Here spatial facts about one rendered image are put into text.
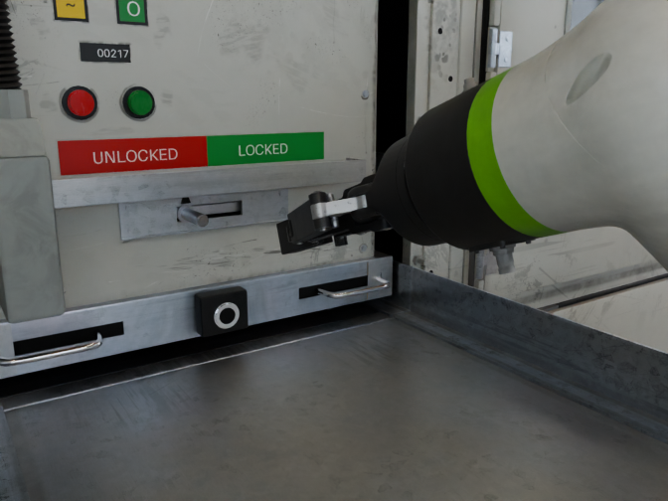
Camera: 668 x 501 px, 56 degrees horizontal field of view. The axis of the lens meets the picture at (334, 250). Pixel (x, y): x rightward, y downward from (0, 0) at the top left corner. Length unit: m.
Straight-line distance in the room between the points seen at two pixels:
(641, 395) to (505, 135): 0.43
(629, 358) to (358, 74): 0.47
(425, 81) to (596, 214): 0.59
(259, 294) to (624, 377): 0.42
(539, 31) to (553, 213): 0.69
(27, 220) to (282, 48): 0.37
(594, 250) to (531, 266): 0.16
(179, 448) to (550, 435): 0.33
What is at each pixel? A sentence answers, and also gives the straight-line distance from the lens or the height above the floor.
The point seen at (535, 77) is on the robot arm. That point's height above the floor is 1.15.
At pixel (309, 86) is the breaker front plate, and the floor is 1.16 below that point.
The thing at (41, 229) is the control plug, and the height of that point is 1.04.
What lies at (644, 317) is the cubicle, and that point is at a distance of 1.36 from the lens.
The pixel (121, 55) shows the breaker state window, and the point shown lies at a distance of 0.72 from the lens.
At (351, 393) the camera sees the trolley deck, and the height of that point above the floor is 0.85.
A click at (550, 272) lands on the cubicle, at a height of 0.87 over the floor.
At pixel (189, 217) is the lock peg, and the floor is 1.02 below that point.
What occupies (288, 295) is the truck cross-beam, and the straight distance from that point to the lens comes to 0.81.
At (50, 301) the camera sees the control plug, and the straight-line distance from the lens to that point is 0.61.
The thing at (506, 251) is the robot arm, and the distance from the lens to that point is 0.37.
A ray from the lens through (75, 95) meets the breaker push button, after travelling 0.70.
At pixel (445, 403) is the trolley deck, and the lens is 0.66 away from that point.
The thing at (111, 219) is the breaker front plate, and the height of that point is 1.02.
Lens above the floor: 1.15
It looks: 14 degrees down
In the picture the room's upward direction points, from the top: straight up
